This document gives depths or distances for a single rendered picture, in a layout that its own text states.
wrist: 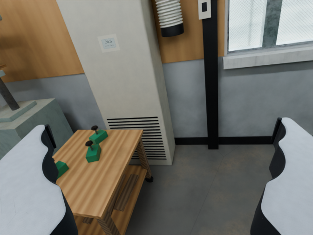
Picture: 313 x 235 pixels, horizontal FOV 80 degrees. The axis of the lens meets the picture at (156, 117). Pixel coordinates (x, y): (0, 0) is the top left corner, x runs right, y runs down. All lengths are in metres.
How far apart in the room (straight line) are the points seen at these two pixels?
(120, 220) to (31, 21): 1.66
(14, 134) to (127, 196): 0.95
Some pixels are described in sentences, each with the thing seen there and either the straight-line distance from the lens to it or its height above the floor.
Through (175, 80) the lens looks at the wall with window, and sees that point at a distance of 1.62.
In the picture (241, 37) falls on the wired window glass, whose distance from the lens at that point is 1.61.
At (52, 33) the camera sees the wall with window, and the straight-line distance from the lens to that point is 1.90.
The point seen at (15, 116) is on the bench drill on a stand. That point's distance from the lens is 1.86.
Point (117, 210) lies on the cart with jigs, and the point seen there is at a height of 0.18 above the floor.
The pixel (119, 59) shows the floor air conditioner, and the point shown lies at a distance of 1.34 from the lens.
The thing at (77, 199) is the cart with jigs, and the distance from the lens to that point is 1.11.
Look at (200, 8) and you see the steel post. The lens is 1.38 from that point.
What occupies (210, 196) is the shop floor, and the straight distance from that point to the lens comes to 1.57.
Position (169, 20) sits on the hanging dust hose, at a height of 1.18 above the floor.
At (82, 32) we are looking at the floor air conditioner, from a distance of 1.41.
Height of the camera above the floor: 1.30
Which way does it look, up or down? 31 degrees down
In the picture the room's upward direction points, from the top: 12 degrees counter-clockwise
